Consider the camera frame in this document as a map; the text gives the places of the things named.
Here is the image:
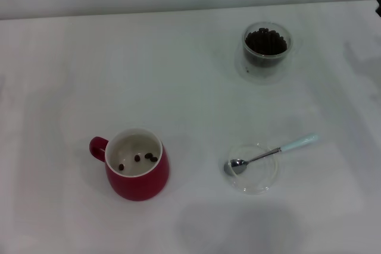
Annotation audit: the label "steel spoon with blue handle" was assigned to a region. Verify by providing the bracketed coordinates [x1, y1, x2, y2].
[223, 133, 321, 177]

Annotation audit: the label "scooped coffee beans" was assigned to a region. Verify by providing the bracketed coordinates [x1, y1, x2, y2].
[118, 152, 158, 171]

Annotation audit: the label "red ceramic mug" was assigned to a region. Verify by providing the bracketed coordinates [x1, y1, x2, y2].
[89, 128, 171, 202]

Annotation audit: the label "coffee beans pile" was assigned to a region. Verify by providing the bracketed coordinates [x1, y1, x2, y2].
[244, 27, 288, 67]

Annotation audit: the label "clear glass cup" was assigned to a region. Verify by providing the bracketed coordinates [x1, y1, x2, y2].
[241, 21, 304, 69]

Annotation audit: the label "clear glass saucer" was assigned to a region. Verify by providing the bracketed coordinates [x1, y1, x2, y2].
[234, 47, 288, 86]
[223, 142, 281, 195]

